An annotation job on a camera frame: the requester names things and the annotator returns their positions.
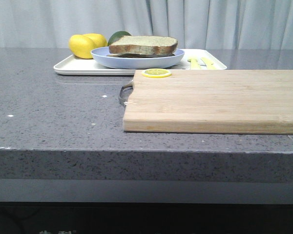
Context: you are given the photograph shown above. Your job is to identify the bread slice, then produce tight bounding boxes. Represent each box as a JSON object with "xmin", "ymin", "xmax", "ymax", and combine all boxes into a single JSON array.
[
  {"xmin": 106, "ymin": 53, "xmax": 175, "ymax": 58},
  {"xmin": 109, "ymin": 36, "xmax": 178, "ymax": 55}
]

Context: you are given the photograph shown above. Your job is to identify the light blue round plate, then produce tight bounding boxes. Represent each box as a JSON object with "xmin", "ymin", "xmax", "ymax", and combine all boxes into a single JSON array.
[{"xmin": 91, "ymin": 47, "xmax": 185, "ymax": 69}]

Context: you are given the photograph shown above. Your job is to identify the white bear tray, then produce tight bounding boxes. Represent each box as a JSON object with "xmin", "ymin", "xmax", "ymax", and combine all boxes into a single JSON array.
[{"xmin": 53, "ymin": 49, "xmax": 227, "ymax": 76}]

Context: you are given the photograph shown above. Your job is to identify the lemon slice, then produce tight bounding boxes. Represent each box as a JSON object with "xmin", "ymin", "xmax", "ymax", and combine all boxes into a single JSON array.
[{"xmin": 142, "ymin": 68, "xmax": 171, "ymax": 78}]

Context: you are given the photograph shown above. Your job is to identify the left yellow cutlery piece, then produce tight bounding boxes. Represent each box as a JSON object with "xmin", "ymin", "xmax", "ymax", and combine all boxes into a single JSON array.
[{"xmin": 188, "ymin": 57, "xmax": 201, "ymax": 70}]

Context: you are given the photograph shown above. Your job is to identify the yellow cutlery piece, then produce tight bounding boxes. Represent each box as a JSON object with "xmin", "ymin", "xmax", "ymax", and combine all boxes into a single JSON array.
[
  {"xmin": 201, "ymin": 57, "xmax": 213, "ymax": 67},
  {"xmin": 188, "ymin": 57, "xmax": 201, "ymax": 70}
]

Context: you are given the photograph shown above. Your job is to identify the right yellow cutlery piece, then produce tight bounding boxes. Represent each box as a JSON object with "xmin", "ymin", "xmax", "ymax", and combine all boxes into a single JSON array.
[{"xmin": 201, "ymin": 57, "xmax": 213, "ymax": 67}]

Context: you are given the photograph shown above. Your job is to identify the green lime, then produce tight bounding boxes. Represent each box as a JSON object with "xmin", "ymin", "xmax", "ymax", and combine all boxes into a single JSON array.
[{"xmin": 107, "ymin": 31, "xmax": 131, "ymax": 46}]

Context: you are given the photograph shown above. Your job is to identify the rear yellow lemon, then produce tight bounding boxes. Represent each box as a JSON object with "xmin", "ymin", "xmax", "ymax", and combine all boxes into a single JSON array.
[{"xmin": 84, "ymin": 33, "xmax": 107, "ymax": 48}]

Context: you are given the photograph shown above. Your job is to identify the yellow lemon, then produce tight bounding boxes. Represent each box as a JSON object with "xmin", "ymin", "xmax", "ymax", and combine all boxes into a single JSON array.
[
  {"xmin": 84, "ymin": 33, "xmax": 107, "ymax": 48},
  {"xmin": 68, "ymin": 34, "xmax": 96, "ymax": 59}
]

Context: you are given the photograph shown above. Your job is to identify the front yellow lemon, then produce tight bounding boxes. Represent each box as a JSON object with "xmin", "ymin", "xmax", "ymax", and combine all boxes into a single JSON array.
[{"xmin": 68, "ymin": 34, "xmax": 96, "ymax": 59}]

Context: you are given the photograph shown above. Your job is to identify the wooden cutting board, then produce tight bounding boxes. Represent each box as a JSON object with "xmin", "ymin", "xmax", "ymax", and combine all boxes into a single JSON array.
[{"xmin": 123, "ymin": 70, "xmax": 293, "ymax": 134}]

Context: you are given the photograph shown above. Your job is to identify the white curtain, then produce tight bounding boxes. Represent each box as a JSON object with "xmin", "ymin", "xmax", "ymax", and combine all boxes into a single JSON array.
[{"xmin": 0, "ymin": 0, "xmax": 293, "ymax": 50}]

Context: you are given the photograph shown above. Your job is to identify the metal cutting board handle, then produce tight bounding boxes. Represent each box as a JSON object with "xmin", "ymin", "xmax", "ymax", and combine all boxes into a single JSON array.
[{"xmin": 118, "ymin": 81, "xmax": 134, "ymax": 107}]

